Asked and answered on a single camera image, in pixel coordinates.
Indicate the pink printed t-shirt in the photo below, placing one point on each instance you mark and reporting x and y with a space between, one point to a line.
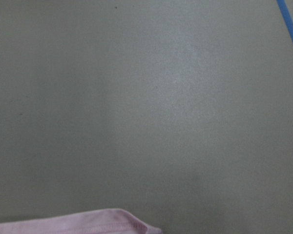
105 221

